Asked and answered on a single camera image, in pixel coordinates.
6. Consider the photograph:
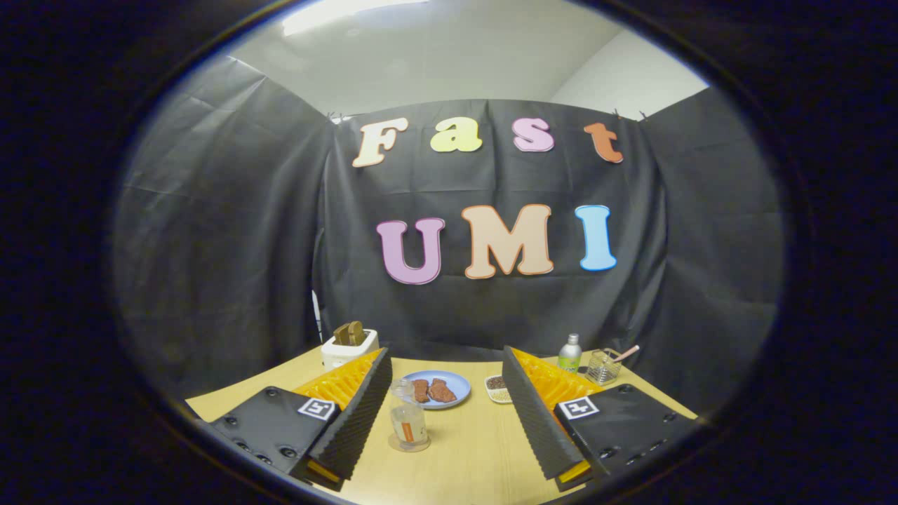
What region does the white toaster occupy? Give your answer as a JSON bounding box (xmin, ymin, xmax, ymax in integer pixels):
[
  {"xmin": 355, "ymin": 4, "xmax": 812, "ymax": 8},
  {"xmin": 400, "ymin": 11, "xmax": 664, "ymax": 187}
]
[{"xmin": 321, "ymin": 329, "xmax": 380, "ymax": 372}]

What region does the clear juice bottle orange label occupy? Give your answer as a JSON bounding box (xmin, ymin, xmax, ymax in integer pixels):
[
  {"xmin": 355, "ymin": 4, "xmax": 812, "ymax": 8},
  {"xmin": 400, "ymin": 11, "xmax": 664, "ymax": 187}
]
[{"xmin": 389, "ymin": 378, "xmax": 429, "ymax": 447}]

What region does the black backdrop cloth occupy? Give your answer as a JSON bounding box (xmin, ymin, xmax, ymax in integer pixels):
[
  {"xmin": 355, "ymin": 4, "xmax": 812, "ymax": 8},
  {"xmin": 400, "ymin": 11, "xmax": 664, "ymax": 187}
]
[{"xmin": 112, "ymin": 56, "xmax": 785, "ymax": 416}]

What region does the blue round plate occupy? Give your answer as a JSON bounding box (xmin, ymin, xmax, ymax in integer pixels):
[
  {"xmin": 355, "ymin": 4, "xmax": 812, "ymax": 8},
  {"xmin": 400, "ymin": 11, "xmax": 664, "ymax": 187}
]
[{"xmin": 402, "ymin": 370, "xmax": 471, "ymax": 410}]

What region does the green label bottle silver cap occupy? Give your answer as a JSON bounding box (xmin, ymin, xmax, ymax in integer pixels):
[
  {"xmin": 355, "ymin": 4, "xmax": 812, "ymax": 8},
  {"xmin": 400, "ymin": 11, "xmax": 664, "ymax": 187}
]
[{"xmin": 558, "ymin": 333, "xmax": 583, "ymax": 375}]

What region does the clear glass cup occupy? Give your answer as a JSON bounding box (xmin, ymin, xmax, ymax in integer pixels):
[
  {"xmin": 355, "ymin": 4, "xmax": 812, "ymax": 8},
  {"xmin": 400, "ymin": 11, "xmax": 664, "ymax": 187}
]
[{"xmin": 586, "ymin": 349, "xmax": 623, "ymax": 387}]

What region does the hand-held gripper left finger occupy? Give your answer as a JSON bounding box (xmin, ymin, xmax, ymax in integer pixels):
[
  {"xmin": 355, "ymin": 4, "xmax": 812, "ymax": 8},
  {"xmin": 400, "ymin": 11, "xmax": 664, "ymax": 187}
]
[{"xmin": 209, "ymin": 347, "xmax": 394, "ymax": 492}]

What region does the wooden table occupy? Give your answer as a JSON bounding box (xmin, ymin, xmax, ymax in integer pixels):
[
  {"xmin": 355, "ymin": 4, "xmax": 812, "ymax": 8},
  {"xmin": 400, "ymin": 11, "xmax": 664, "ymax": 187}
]
[{"xmin": 186, "ymin": 347, "xmax": 699, "ymax": 505}]

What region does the round clear coaster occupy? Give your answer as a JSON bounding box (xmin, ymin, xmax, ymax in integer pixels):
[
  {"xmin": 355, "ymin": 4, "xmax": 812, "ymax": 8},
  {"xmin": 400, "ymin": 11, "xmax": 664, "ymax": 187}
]
[{"xmin": 387, "ymin": 431, "xmax": 432, "ymax": 454}]

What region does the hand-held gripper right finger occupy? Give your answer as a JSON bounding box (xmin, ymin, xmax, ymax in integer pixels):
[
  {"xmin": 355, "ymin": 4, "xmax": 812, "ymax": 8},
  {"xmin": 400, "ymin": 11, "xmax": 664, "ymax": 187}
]
[{"xmin": 502, "ymin": 345, "xmax": 699, "ymax": 492}]

